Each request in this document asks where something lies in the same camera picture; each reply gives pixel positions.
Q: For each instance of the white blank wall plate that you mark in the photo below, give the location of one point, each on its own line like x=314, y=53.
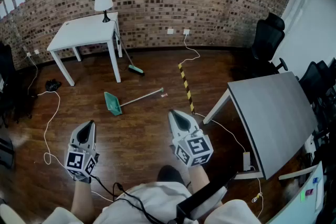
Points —
x=170, y=31

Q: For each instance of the white paper sheet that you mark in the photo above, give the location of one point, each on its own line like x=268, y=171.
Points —
x=2, y=10
x=8, y=4

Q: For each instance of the white desk panel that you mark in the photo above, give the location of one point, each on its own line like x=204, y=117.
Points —
x=296, y=207

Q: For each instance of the black equipment case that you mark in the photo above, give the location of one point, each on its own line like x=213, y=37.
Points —
x=6, y=150

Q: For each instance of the white square table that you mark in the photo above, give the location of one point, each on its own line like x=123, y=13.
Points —
x=84, y=32

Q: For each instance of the yellow and black floor tape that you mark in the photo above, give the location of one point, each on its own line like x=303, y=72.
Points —
x=187, y=86

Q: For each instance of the white wall socket with plug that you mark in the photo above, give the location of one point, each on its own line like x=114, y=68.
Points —
x=186, y=32

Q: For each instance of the person's right forearm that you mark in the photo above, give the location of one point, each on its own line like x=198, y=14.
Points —
x=198, y=178

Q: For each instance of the blue sticker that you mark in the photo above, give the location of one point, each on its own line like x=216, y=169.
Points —
x=315, y=180

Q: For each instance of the white table lamp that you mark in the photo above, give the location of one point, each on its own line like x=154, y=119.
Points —
x=103, y=1

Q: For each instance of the small red wrapper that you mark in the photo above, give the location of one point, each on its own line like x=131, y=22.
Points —
x=163, y=95

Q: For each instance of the person's left forearm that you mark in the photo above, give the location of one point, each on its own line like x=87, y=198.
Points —
x=82, y=202

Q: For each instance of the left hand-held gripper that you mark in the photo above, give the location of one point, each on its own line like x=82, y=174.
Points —
x=78, y=161

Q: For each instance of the pink sticker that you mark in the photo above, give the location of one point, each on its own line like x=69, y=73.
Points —
x=309, y=191

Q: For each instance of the green broom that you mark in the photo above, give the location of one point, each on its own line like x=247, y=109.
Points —
x=136, y=69

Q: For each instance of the person's left hand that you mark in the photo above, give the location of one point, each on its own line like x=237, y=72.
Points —
x=82, y=179

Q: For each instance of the black plastic bag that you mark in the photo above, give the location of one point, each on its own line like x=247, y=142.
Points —
x=53, y=85

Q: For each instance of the grey desk with white legs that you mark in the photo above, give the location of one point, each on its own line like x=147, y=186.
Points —
x=273, y=118

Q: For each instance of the green sticker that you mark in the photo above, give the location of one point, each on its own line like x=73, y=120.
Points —
x=303, y=196

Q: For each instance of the white power strip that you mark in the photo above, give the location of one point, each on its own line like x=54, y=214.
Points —
x=246, y=161

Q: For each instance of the black mesh office chair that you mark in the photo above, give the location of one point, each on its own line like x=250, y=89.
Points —
x=269, y=36

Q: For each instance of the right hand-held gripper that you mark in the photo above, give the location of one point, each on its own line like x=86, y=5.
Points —
x=195, y=149

